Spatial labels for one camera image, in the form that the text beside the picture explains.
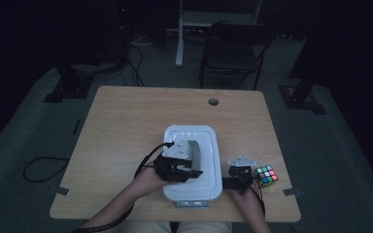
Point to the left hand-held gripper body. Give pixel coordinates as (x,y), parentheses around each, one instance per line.
(170,168)

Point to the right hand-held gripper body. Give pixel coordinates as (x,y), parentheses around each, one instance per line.
(241,173)

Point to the white box lid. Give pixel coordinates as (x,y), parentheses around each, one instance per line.
(207,155)

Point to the multicoloured puzzle cube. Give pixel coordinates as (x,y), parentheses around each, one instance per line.
(265,177)

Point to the person's right hand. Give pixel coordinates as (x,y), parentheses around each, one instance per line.
(247,200)

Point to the person's left hand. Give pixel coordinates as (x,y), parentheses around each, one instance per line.
(150,183)

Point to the person's beige trousers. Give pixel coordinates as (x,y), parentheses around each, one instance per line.
(204,227)

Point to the grey tape piece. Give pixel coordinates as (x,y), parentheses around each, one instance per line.
(61,191)
(292,192)

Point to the black stand base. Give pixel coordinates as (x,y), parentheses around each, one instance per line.
(299,98)
(68,87)

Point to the black strip on floor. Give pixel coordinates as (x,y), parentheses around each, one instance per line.
(76,126)

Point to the black folding chair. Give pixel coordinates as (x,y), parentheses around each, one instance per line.
(233,51)

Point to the white metal desk frame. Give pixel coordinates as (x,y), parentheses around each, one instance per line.
(187,19)

